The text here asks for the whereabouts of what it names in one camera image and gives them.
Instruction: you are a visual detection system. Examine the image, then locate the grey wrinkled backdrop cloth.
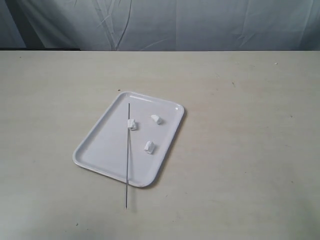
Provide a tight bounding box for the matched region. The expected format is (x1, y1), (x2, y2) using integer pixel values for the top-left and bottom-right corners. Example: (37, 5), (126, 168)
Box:
(0, 0), (320, 51)

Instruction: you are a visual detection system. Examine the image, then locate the thin metal skewer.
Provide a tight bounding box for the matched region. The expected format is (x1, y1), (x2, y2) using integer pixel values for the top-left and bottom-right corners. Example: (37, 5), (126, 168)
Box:
(125, 103), (131, 210)

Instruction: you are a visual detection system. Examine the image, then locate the white marshmallow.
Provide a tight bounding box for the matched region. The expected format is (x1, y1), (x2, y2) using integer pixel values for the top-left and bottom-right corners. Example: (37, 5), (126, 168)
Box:
(144, 140), (155, 155)
(127, 118), (138, 131)
(150, 114), (163, 125)

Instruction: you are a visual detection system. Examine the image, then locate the white rectangular plastic tray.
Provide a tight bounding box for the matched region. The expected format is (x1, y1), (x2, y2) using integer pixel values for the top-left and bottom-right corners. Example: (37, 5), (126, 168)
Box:
(73, 91), (185, 188)

